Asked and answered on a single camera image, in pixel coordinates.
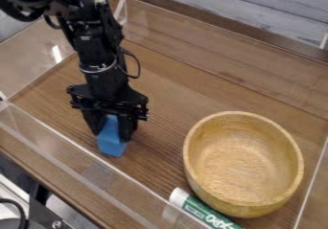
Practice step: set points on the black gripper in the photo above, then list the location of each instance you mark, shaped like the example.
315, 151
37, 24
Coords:
106, 95

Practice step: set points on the green expo marker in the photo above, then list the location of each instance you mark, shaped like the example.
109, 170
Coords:
201, 211

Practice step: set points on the blue rectangular block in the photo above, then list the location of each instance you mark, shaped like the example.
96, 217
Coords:
109, 141

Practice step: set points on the black metal table bracket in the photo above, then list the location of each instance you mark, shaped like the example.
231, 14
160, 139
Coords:
39, 213

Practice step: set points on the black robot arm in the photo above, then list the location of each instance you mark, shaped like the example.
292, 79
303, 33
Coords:
96, 35

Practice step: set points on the brown wooden bowl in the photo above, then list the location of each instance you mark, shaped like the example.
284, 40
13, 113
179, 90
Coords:
244, 163

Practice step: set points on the clear acrylic enclosure wall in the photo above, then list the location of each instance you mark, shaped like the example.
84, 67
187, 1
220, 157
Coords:
199, 70

